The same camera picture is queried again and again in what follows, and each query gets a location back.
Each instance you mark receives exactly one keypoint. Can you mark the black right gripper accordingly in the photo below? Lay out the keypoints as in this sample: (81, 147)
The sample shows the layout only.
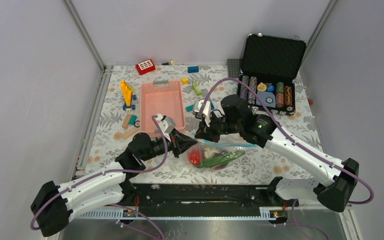
(204, 132)

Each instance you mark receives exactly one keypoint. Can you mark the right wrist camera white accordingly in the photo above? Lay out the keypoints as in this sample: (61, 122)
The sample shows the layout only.
(202, 110)

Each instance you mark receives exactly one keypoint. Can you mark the wooden plank block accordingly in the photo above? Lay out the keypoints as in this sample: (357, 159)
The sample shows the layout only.
(125, 123)

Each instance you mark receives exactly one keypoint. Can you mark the small yellow block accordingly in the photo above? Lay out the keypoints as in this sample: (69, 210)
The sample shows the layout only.
(184, 80)

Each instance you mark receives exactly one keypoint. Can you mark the green curved block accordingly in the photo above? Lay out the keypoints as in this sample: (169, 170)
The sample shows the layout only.
(197, 91)

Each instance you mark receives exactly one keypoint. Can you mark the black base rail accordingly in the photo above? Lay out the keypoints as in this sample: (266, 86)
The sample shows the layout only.
(203, 200)

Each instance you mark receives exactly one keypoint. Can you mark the red window block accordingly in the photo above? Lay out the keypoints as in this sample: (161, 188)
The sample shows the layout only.
(145, 67)

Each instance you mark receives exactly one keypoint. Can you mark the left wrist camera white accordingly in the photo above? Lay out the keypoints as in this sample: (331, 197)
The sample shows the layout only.
(165, 125)

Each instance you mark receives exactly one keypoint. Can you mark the clear zip top bag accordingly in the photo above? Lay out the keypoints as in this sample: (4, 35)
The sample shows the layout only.
(226, 143)

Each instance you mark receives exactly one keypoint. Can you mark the yellow toy frame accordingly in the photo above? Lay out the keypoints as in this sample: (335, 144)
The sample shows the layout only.
(127, 93)

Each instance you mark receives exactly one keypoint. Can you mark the white mushroom toy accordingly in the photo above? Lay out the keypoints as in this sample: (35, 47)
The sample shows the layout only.
(211, 152)

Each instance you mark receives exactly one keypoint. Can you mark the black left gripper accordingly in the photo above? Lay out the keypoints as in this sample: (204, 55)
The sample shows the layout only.
(180, 142)

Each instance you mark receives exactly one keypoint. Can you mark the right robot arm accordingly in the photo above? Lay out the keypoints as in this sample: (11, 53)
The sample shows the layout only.
(332, 182)

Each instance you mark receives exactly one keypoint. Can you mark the blue brick far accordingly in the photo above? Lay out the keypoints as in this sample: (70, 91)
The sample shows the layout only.
(193, 69)

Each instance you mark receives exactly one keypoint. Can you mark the black poker chip case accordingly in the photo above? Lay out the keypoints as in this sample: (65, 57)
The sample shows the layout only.
(268, 69)

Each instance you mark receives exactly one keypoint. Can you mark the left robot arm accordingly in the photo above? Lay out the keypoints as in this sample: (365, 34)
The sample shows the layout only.
(55, 205)

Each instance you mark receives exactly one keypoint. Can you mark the pink perforated plastic basket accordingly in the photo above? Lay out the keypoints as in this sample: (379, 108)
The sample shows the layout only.
(164, 98)

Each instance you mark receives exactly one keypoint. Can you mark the red pepper toy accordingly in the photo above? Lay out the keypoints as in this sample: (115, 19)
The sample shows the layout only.
(194, 157)

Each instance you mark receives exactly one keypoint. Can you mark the teal small block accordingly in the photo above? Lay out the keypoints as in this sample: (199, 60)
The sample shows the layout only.
(190, 108)

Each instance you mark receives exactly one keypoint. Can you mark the grey baseplate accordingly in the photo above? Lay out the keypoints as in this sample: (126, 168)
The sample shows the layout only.
(233, 67)

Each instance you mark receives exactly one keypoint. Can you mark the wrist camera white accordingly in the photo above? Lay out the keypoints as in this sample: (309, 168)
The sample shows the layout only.
(165, 125)
(202, 110)

